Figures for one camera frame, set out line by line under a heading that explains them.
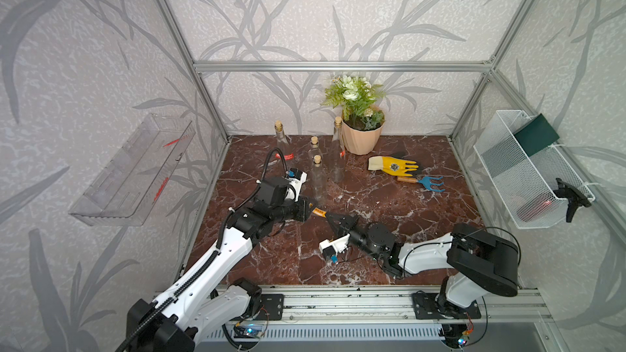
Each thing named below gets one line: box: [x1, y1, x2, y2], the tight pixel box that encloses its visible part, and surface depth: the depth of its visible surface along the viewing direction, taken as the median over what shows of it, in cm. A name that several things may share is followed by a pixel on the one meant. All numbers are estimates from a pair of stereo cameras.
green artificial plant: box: [321, 75, 386, 130], surface depth 98 cm
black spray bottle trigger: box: [552, 177, 592, 223], surface depth 58 cm
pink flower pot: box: [341, 120, 385, 156], surface depth 107 cm
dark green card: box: [513, 113, 560, 158], surface depth 72 cm
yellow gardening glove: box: [367, 155, 419, 177], surface depth 110 cm
